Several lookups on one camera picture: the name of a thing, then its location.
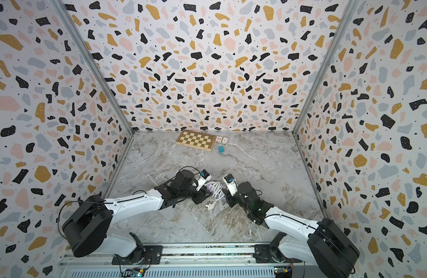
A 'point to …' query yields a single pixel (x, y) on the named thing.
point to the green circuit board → (133, 273)
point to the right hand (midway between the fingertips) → (226, 187)
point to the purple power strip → (209, 186)
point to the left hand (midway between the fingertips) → (211, 190)
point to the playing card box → (221, 140)
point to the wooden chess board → (204, 141)
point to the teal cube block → (221, 149)
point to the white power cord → (216, 189)
